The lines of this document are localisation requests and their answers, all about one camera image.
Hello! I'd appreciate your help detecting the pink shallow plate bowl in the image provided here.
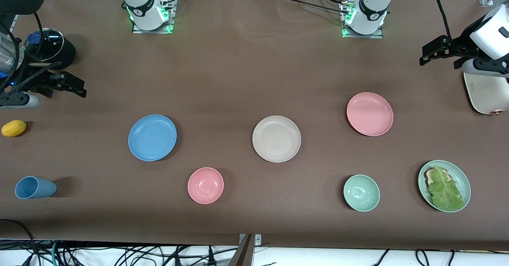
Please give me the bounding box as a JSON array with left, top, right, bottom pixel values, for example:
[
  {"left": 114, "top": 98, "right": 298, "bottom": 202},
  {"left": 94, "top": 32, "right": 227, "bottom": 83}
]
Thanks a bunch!
[{"left": 346, "top": 92, "right": 394, "bottom": 136}]

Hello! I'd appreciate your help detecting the black cooking pot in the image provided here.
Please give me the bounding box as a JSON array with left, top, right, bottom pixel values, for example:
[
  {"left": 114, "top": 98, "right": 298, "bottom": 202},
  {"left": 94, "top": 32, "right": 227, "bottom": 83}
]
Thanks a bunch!
[{"left": 23, "top": 27, "right": 76, "bottom": 70}]

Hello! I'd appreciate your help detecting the glass pot lid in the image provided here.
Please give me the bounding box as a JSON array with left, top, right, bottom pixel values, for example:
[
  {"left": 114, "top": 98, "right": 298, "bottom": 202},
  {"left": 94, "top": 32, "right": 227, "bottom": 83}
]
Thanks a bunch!
[{"left": 23, "top": 28, "right": 64, "bottom": 62}]

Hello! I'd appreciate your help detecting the yellow lemon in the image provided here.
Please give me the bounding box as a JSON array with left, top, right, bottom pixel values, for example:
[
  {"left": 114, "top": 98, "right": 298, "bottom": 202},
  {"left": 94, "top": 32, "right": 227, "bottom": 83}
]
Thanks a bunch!
[{"left": 1, "top": 120, "right": 27, "bottom": 137}]

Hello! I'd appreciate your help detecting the cream white kitchen appliance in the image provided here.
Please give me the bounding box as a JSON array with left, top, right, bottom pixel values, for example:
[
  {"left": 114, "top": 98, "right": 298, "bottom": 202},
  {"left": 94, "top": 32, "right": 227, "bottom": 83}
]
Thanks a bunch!
[{"left": 463, "top": 72, "right": 509, "bottom": 115}]

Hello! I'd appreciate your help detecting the blue shallow plate bowl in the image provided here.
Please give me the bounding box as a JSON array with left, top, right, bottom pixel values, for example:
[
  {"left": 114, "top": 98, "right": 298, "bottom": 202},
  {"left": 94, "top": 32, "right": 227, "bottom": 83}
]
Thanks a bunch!
[{"left": 128, "top": 115, "right": 177, "bottom": 162}]

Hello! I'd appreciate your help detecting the blue plastic cup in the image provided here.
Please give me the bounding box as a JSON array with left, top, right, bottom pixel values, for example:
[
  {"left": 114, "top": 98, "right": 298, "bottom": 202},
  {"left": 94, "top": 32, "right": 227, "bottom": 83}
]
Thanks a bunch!
[{"left": 15, "top": 176, "right": 57, "bottom": 200}]

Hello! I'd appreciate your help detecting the toast bread slice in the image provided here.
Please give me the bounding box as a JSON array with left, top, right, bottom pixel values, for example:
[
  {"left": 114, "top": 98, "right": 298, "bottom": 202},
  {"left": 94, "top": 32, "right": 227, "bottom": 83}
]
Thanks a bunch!
[{"left": 424, "top": 167, "right": 452, "bottom": 188}]

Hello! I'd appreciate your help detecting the green plate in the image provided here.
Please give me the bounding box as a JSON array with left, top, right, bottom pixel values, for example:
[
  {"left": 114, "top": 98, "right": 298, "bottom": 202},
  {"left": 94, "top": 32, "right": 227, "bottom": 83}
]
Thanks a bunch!
[{"left": 418, "top": 160, "right": 471, "bottom": 213}]

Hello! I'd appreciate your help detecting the green lettuce leaf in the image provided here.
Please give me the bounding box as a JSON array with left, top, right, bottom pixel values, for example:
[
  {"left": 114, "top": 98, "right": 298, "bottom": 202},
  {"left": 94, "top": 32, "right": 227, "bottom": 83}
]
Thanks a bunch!
[{"left": 428, "top": 165, "right": 465, "bottom": 212}]

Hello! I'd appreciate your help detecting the small green deep bowl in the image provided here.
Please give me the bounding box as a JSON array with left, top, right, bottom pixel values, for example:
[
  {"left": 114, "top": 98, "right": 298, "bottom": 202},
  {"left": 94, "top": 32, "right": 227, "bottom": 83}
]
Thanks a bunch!
[{"left": 343, "top": 174, "right": 381, "bottom": 212}]

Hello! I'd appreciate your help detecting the brown table cover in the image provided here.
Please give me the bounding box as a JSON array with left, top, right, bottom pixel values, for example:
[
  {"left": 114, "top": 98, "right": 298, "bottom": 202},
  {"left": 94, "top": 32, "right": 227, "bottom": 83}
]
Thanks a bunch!
[{"left": 0, "top": 0, "right": 509, "bottom": 251}]

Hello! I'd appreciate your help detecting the small pink deep bowl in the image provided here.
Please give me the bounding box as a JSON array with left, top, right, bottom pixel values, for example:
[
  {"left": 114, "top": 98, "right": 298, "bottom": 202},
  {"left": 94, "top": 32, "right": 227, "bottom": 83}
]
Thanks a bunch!
[{"left": 187, "top": 167, "right": 224, "bottom": 205}]

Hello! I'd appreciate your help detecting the beige shallow plate bowl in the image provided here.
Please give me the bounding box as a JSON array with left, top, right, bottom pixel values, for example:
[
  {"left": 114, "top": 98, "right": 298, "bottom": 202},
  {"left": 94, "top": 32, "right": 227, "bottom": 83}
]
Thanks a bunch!
[{"left": 252, "top": 116, "right": 301, "bottom": 163}]

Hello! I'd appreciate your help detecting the black floor cable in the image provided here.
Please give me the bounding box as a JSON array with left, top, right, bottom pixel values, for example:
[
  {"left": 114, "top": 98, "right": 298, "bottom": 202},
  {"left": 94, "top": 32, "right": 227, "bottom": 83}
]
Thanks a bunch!
[{"left": 0, "top": 219, "right": 38, "bottom": 266}]

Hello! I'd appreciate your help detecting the small metal edge bracket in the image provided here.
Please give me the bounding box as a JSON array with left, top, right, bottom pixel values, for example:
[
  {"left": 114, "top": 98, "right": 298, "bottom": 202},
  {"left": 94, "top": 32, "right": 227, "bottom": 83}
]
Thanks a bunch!
[{"left": 239, "top": 234, "right": 262, "bottom": 247}]

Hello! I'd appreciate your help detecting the brown wedge post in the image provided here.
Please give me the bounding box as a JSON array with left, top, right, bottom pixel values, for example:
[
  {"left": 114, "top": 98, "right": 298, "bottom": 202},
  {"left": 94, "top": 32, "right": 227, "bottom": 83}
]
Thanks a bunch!
[{"left": 229, "top": 234, "right": 255, "bottom": 266}]

